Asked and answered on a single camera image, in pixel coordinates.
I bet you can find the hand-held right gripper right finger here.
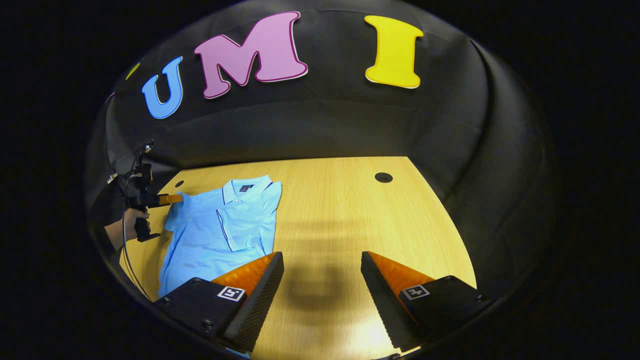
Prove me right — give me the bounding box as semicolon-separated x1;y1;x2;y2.
360;251;495;352

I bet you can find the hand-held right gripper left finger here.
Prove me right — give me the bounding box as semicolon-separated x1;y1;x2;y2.
152;251;285;353

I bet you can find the light blue T-shirt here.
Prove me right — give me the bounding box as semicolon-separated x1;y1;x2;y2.
158;175;283;299

